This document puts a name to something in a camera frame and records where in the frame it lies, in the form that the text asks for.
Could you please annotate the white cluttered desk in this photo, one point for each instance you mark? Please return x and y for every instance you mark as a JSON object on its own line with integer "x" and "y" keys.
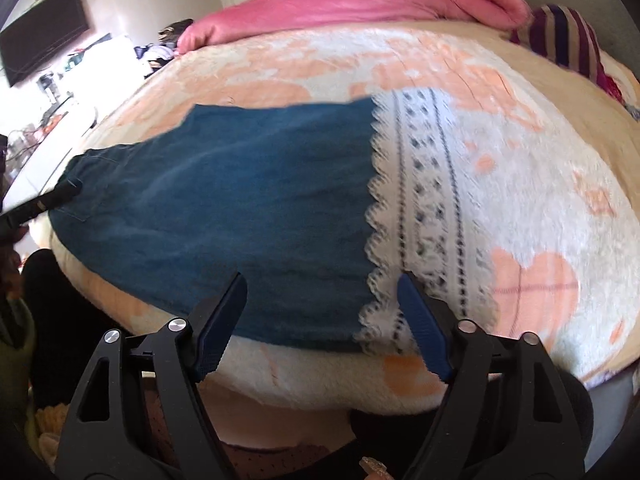
{"x": 90, "y": 85}

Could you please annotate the blue denim pants lace hem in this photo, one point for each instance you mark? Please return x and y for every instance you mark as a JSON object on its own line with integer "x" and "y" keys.
{"x": 320, "y": 207}

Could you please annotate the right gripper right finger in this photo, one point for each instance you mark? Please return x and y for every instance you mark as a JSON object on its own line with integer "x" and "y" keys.
{"x": 505, "y": 413}

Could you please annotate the beige bed sheet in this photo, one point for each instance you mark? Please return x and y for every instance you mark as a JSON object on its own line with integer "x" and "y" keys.
{"x": 597, "y": 118}

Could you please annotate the dark clothes pile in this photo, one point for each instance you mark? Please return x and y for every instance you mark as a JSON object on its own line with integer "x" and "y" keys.
{"x": 162, "y": 42}

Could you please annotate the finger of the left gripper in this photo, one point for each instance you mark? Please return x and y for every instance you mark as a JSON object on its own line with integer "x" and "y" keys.
{"x": 61, "y": 194}

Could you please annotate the person's left hand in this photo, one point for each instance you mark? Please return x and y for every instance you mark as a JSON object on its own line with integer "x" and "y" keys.
{"x": 10, "y": 260}

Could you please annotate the pink comforter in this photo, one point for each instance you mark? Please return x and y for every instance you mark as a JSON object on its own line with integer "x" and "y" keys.
{"x": 259, "y": 17}

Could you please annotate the striped purple garment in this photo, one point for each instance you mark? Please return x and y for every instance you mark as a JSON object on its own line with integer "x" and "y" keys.
{"x": 562, "y": 36}

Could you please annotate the black wall television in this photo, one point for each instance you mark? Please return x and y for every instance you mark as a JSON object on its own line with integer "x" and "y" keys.
{"x": 39, "y": 34}

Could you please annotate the grey quilted headboard cushion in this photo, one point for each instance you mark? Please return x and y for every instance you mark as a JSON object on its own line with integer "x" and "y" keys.
{"x": 617, "y": 32}

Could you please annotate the orange white fleece blanket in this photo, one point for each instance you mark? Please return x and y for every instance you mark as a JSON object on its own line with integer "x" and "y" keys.
{"x": 564, "y": 238}

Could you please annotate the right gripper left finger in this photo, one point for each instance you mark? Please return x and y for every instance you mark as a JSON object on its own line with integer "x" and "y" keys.
{"x": 137, "y": 412}

